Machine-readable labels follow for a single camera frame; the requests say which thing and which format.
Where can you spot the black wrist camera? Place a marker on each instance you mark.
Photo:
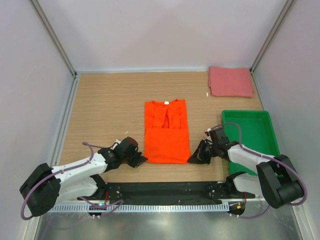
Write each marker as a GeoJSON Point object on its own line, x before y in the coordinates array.
{"type": "Point", "coordinates": [218, 136]}
{"type": "Point", "coordinates": [127, 145]}

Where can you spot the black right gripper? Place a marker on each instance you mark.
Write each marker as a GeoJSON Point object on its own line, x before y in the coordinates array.
{"type": "Point", "coordinates": [199, 156]}

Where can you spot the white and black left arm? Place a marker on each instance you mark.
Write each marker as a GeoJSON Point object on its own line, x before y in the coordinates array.
{"type": "Point", "coordinates": [48, 186]}

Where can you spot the folded pink t shirt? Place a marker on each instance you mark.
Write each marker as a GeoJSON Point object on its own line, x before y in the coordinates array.
{"type": "Point", "coordinates": [230, 82]}

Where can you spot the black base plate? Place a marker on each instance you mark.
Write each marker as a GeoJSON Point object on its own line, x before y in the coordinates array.
{"type": "Point", "coordinates": [165, 192]}

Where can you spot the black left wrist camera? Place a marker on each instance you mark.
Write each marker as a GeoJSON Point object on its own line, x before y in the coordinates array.
{"type": "Point", "coordinates": [127, 145]}

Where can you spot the right aluminium corner post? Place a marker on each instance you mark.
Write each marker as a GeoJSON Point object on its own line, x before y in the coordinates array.
{"type": "Point", "coordinates": [280, 19]}

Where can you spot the orange t shirt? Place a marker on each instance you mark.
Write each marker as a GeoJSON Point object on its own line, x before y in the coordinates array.
{"type": "Point", "coordinates": [166, 132]}

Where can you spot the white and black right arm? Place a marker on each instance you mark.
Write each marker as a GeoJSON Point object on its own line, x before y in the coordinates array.
{"type": "Point", "coordinates": [275, 178]}

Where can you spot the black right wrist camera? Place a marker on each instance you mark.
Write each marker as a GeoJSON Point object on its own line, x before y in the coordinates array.
{"type": "Point", "coordinates": [218, 136]}

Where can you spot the left aluminium corner post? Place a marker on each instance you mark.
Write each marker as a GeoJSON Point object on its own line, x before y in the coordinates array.
{"type": "Point", "coordinates": [51, 33]}

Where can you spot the aluminium front frame rail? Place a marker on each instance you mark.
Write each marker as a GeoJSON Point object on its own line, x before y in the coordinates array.
{"type": "Point", "coordinates": [175, 195]}

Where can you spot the white slotted cable duct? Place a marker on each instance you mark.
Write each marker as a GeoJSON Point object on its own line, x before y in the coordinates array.
{"type": "Point", "coordinates": [81, 207]}

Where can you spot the aluminium corner post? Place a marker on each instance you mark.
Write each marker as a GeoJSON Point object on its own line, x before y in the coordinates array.
{"type": "Point", "coordinates": [51, 33]}
{"type": "Point", "coordinates": [280, 19]}

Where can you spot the green plastic tray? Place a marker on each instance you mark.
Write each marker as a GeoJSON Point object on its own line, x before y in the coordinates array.
{"type": "Point", "coordinates": [253, 128]}

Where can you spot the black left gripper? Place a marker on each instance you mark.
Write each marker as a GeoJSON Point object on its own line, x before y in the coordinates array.
{"type": "Point", "coordinates": [138, 159]}

